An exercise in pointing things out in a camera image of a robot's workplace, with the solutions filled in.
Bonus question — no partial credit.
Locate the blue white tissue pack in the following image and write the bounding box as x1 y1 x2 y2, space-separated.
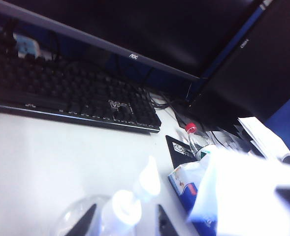
167 162 219 236

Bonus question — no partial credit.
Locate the black AOC monitor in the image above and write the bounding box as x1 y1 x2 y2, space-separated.
0 0 267 82

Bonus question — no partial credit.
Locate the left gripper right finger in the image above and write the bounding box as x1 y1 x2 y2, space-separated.
156 204 180 236

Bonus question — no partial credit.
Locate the white paper stack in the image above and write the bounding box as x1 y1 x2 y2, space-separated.
237 117 290 159

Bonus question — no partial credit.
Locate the black printed card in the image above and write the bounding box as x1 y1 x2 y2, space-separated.
165 135 200 171

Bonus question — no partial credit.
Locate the black keyboard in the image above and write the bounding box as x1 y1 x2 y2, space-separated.
0 53 161 135

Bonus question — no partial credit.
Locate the black cable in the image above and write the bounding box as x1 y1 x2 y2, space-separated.
146 89 196 113

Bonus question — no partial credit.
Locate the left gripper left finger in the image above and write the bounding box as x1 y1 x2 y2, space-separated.
69 203 97 236

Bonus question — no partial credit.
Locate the clear hand sanitizer pump bottle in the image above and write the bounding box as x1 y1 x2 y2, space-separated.
56 156 161 236

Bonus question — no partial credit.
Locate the black HSO monitor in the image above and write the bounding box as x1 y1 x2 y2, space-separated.
189 0 290 125

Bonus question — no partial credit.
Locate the white tissue sheet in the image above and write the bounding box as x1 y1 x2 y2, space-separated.
188 149 290 236

